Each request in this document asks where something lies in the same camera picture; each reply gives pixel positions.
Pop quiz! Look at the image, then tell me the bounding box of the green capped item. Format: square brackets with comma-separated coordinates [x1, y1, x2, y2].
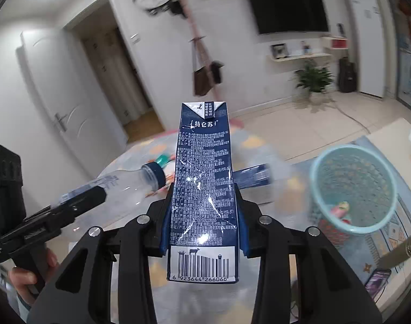
[154, 153, 174, 170]

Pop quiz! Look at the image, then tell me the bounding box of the person's left hand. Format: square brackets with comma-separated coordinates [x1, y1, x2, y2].
[8, 248, 60, 308]

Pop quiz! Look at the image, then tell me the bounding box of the pink coat rack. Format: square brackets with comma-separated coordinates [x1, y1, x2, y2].
[172, 0, 226, 103]

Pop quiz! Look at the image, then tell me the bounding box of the white door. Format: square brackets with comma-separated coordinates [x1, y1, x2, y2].
[16, 29, 129, 180]

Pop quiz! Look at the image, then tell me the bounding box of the black wall television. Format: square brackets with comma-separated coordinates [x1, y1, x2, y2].
[243, 0, 329, 36]

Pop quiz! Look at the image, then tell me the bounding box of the white refrigerator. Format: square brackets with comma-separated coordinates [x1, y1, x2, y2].
[345, 0, 385, 100]

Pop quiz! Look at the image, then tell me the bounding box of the floor cable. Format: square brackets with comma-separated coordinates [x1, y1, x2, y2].
[332, 103, 372, 133]

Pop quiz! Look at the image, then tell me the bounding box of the dark blue milk carton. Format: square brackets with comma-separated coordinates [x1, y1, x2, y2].
[167, 100, 240, 283]
[233, 164, 273, 188]

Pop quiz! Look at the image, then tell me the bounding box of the white wall shelf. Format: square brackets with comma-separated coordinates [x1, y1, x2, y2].
[268, 53, 332, 62]

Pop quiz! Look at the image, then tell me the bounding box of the green potted plant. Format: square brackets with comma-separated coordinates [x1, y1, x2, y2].
[291, 59, 334, 105]

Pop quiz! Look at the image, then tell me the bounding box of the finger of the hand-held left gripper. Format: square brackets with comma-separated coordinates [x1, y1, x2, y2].
[57, 185, 107, 216]

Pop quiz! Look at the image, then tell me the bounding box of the brown wooden door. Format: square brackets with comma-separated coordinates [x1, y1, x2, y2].
[82, 29, 149, 123]

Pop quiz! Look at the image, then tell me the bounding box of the silver door handle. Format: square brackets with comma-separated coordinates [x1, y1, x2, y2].
[54, 113, 69, 132]

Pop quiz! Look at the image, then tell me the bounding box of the light blue mesh wastebasket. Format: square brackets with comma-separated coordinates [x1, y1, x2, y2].
[308, 144, 399, 245]

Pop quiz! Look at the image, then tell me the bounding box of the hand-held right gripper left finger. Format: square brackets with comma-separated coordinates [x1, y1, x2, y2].
[27, 182, 174, 324]

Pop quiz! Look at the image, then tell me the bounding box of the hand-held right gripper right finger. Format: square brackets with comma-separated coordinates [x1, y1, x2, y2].
[235, 183, 384, 324]

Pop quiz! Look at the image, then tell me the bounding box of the black hanging bag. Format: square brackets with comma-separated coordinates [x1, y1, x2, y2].
[210, 61, 225, 84]

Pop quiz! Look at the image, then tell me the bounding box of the red snack wrapper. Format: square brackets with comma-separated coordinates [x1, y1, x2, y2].
[331, 201, 351, 224]

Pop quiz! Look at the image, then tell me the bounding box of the brown hanging bag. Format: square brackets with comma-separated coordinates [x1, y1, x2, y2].
[193, 66, 213, 96]

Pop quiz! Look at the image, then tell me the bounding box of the clear plastic bottle blue cap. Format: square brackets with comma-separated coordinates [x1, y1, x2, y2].
[62, 162, 166, 210]

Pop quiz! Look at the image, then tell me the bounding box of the metal cylinder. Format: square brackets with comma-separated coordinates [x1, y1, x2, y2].
[377, 233, 411, 271]

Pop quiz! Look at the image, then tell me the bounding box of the picture frame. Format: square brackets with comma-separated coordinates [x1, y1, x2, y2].
[271, 43, 289, 58]

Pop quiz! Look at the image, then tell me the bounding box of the black smartphone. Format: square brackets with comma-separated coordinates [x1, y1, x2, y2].
[365, 268, 392, 300]

